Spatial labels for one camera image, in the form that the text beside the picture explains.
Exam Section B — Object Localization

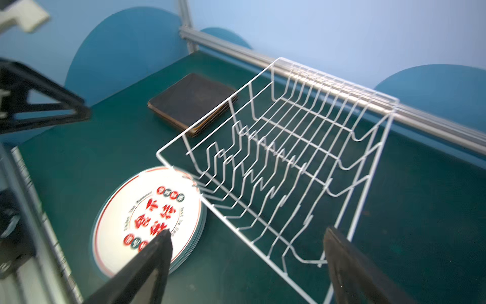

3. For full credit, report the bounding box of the aluminium mounting rail base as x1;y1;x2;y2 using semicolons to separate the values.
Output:
1;145;84;303

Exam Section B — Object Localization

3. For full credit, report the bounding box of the aluminium frame left post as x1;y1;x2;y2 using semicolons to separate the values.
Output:
177;0;198;54

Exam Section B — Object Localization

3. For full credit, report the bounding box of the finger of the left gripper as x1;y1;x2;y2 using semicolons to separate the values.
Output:
1;58;91;134

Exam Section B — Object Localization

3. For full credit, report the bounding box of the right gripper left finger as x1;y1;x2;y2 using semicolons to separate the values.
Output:
84;229;173;303

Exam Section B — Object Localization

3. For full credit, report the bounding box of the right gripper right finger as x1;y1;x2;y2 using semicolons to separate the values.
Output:
323;227;416;303

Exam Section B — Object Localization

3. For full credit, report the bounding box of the aluminium frame back bar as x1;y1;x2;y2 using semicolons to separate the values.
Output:
180;27;485;155

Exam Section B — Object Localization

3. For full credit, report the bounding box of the white wire dish rack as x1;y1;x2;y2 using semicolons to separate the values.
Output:
156;62;396;303

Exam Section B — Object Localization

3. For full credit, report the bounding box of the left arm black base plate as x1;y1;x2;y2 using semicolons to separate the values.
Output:
1;189;36;279

